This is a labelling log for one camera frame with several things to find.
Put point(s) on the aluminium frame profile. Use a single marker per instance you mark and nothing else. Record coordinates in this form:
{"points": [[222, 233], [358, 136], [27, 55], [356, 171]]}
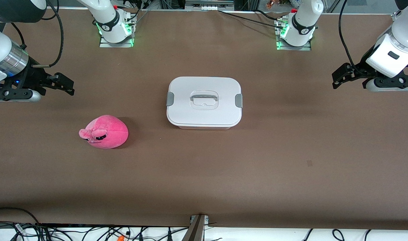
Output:
{"points": [[396, 16]]}

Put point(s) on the copper coloured object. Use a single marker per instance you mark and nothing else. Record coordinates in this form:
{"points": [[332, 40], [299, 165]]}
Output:
{"points": [[270, 4]]}

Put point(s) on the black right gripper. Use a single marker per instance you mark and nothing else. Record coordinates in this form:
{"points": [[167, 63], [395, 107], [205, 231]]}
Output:
{"points": [[33, 76]]}

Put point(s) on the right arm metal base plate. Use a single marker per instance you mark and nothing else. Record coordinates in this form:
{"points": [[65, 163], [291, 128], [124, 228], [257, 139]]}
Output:
{"points": [[115, 45]]}

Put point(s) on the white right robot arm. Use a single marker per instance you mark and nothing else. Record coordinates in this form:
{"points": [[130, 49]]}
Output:
{"points": [[106, 13]]}

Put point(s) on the white box lid grey clips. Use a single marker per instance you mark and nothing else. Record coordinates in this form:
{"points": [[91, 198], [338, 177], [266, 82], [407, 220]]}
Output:
{"points": [[204, 113]]}

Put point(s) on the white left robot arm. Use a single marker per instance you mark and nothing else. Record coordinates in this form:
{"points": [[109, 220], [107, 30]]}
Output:
{"points": [[304, 16]]}

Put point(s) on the grey metal bracket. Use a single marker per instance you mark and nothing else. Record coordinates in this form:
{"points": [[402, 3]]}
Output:
{"points": [[196, 231]]}

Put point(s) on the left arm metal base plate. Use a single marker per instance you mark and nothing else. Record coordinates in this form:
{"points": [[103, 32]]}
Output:
{"points": [[294, 49]]}

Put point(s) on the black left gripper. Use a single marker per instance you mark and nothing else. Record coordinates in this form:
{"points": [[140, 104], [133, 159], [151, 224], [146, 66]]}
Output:
{"points": [[362, 68]]}

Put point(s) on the pink plush toy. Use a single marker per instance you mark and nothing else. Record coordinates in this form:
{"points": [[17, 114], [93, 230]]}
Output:
{"points": [[113, 134]]}

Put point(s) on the white power strip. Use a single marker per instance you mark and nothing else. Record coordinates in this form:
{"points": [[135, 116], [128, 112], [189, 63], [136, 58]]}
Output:
{"points": [[209, 6]]}

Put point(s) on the pink plastic storage box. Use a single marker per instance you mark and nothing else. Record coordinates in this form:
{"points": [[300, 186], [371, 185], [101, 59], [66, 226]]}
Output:
{"points": [[204, 128]]}

